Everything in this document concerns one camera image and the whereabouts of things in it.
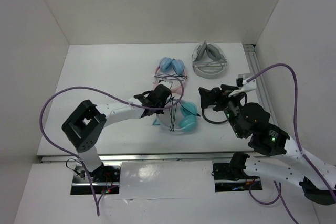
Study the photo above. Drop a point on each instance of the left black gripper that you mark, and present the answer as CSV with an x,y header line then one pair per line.
x,y
159,111

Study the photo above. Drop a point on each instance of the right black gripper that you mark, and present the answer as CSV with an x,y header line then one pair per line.
x,y
226,90

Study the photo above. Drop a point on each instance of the teal cat-ear headphones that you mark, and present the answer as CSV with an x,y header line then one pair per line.
x,y
181,118

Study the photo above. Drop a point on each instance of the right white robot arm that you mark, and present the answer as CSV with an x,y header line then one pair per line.
x,y
251,121

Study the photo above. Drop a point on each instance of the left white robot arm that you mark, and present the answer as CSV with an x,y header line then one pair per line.
x,y
85,124

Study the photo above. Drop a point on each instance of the pink blue cat-ear headphones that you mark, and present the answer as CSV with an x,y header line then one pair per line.
x,y
171,72

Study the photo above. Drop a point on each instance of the grey white headphones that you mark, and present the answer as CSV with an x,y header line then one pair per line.
x,y
208,60

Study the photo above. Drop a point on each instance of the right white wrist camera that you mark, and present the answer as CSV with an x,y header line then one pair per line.
x,y
244,84

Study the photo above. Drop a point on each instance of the aluminium side rail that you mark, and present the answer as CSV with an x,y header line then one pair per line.
x,y
262,92

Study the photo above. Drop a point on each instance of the aluminium front rail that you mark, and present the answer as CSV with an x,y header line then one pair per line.
x,y
154,157

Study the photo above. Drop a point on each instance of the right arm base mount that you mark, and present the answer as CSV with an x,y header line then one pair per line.
x,y
230,177

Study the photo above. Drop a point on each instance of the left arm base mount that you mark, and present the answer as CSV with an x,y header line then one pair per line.
x,y
107,182

